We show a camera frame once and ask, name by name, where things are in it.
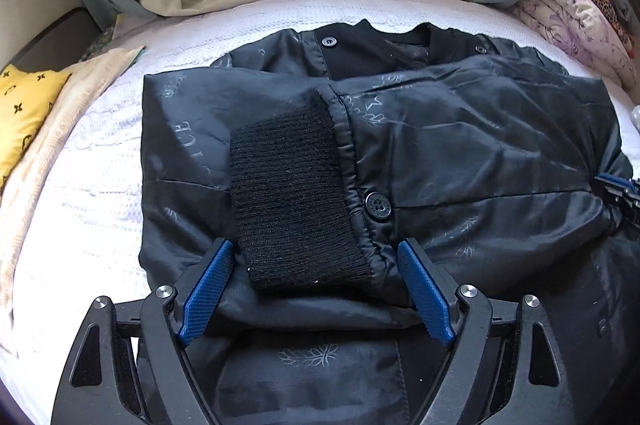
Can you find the dark bed frame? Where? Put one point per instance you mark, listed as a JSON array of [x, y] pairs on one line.
[[65, 30]]

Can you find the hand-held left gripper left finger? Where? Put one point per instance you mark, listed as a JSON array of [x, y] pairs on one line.
[[205, 290]]

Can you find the yellow patterned pillow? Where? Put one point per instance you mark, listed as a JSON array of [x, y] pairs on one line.
[[25, 115]]

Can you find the beige folded blanket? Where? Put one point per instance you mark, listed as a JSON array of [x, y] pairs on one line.
[[75, 105]]

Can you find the lavender floral quilt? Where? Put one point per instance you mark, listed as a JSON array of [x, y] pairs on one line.
[[565, 20]]

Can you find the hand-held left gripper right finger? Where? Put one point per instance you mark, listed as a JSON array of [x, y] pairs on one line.
[[425, 290]]

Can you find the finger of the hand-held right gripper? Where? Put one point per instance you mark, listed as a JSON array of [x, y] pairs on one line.
[[629, 207], [620, 185]]

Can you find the dark blue padded jacket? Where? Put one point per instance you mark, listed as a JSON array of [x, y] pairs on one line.
[[450, 130]]

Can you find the white quilted bed cover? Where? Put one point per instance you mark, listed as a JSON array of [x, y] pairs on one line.
[[100, 205]]

